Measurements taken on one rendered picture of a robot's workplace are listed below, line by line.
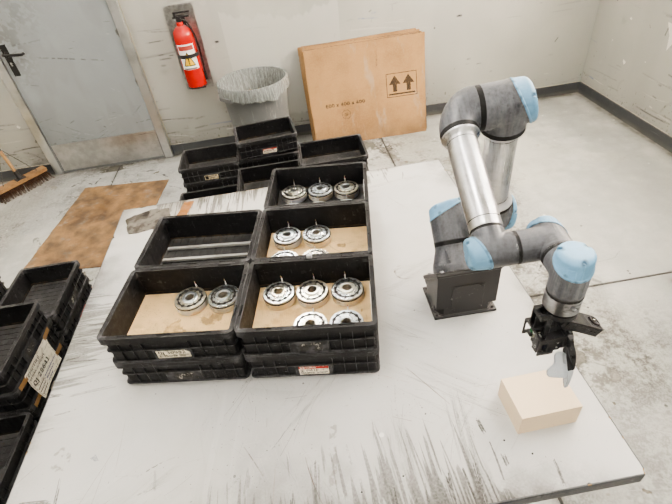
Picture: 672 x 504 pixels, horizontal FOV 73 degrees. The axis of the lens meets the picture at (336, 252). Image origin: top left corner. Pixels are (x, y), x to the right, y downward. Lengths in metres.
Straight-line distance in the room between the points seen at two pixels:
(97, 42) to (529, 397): 3.92
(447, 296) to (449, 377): 0.25
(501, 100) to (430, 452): 0.90
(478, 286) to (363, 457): 0.62
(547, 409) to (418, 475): 0.37
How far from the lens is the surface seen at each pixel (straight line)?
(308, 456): 1.32
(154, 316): 1.60
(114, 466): 1.49
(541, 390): 1.36
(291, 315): 1.43
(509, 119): 1.24
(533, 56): 4.85
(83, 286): 2.68
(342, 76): 4.11
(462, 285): 1.48
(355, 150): 2.99
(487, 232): 1.03
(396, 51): 4.17
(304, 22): 4.15
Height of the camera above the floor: 1.87
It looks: 40 degrees down
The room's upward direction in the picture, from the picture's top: 8 degrees counter-clockwise
